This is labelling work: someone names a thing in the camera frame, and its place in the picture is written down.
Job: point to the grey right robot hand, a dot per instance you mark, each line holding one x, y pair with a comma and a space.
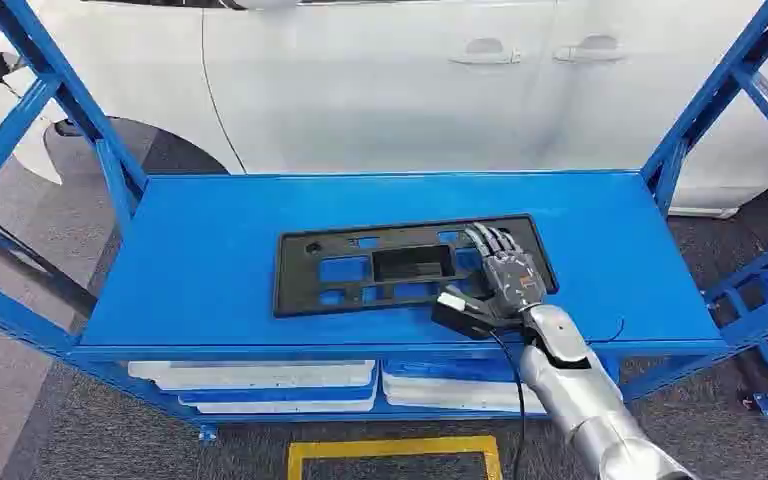
513, 278

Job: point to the black plastic plate frame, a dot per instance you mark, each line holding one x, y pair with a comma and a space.
298, 291

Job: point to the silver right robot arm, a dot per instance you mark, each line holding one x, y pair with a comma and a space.
589, 411

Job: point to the blue flat plate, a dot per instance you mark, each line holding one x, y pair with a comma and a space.
444, 370
278, 395

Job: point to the yellow floor tape square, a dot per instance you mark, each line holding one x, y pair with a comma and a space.
390, 448

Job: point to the white car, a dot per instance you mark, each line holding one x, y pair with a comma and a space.
357, 99

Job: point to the blue metal shelf rack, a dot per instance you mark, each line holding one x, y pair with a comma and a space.
765, 311
225, 265

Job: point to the car wheel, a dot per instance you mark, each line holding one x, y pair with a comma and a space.
112, 149

